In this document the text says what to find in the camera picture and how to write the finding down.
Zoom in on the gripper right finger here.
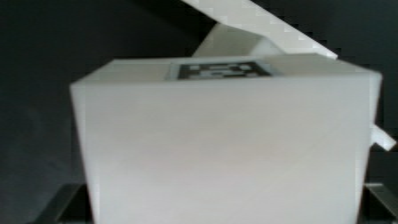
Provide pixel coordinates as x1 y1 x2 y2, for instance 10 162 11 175
363 183 398 224

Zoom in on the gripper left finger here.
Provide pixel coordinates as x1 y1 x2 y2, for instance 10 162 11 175
36 184 90 224

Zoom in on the white cabinet top block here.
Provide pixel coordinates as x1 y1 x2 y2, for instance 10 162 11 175
72 54 383 224

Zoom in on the white cabinet body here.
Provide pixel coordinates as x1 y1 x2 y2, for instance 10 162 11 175
194 24 287 57

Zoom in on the white U-shaped table frame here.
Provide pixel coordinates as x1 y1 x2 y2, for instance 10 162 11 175
182 0 338 59

